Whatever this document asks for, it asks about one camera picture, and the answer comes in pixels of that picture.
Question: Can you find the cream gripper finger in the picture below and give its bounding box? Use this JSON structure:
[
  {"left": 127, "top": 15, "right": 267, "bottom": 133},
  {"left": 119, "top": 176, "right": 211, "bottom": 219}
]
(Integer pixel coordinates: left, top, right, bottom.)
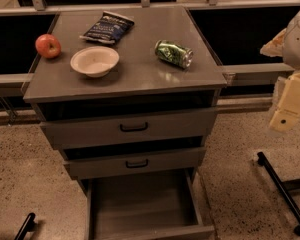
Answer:
[
  {"left": 269, "top": 71, "right": 300, "bottom": 132},
  {"left": 260, "top": 29, "right": 286, "bottom": 57}
]

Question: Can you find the green soda can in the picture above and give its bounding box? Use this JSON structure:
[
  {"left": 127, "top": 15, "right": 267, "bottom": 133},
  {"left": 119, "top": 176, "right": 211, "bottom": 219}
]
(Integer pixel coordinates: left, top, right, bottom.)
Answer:
[{"left": 155, "top": 40, "right": 193, "bottom": 69}]

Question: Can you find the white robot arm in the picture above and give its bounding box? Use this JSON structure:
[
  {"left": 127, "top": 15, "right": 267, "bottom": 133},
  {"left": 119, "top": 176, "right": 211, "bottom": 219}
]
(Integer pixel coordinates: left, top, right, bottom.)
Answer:
[{"left": 260, "top": 11, "right": 300, "bottom": 132}]

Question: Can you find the top grey drawer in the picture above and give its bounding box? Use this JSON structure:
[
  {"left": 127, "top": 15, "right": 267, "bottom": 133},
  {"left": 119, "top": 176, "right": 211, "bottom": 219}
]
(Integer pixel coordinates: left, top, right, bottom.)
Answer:
[{"left": 40, "top": 108, "right": 216, "bottom": 149}]

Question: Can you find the grey drawer cabinet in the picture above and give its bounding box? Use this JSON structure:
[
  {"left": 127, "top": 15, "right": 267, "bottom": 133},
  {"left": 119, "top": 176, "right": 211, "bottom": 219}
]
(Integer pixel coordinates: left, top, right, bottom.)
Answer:
[{"left": 22, "top": 5, "right": 228, "bottom": 240}]

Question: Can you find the bottom grey open drawer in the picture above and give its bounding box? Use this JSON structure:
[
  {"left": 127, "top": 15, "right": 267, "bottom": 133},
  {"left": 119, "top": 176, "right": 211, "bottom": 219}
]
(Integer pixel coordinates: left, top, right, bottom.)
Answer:
[{"left": 85, "top": 169, "right": 214, "bottom": 240}]

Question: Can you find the middle grey drawer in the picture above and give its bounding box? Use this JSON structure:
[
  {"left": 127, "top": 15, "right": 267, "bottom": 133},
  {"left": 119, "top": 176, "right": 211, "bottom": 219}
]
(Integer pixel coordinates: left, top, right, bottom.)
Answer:
[{"left": 64, "top": 147, "right": 206, "bottom": 180}]

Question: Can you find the black base leg right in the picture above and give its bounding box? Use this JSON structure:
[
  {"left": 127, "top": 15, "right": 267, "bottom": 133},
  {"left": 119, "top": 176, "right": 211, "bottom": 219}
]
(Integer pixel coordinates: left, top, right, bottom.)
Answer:
[{"left": 257, "top": 152, "right": 300, "bottom": 236}]

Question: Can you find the black base leg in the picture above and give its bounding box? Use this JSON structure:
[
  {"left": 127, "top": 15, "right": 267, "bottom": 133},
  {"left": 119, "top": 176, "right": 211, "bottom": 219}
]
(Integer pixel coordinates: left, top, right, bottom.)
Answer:
[
  {"left": 14, "top": 212, "right": 36, "bottom": 240},
  {"left": 257, "top": 152, "right": 300, "bottom": 236}
]

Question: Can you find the dark blue chip bag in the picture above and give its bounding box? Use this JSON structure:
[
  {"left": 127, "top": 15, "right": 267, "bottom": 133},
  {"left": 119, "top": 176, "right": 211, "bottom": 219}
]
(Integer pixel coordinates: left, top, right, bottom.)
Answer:
[{"left": 80, "top": 11, "right": 134, "bottom": 45}]

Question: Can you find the white bowl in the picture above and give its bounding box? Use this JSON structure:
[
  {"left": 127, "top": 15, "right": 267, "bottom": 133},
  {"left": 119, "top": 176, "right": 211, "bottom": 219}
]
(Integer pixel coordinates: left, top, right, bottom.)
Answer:
[{"left": 70, "top": 46, "right": 119, "bottom": 78}]

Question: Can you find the red apple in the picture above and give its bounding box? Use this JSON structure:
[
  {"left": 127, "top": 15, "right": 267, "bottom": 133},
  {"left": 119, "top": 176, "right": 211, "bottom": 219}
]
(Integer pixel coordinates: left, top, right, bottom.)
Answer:
[{"left": 35, "top": 34, "right": 61, "bottom": 59}]

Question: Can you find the black base leg left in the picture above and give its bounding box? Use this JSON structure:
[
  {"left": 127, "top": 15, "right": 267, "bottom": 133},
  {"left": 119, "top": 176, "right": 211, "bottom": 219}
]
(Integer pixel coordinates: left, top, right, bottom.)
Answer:
[{"left": 14, "top": 212, "right": 36, "bottom": 240}]

